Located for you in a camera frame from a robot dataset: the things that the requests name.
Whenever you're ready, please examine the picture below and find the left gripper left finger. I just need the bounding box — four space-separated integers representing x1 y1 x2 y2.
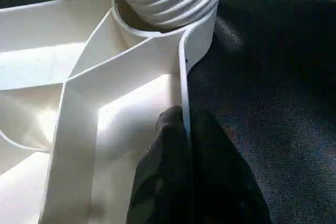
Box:
126 105 194 224

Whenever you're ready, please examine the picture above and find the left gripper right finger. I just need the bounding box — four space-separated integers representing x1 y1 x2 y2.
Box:
189 108 274 224

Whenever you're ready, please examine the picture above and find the black work mat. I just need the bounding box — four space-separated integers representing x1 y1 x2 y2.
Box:
184 0 336 224

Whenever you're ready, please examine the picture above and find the white plastic table top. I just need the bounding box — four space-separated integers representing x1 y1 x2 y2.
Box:
0 0 218 224

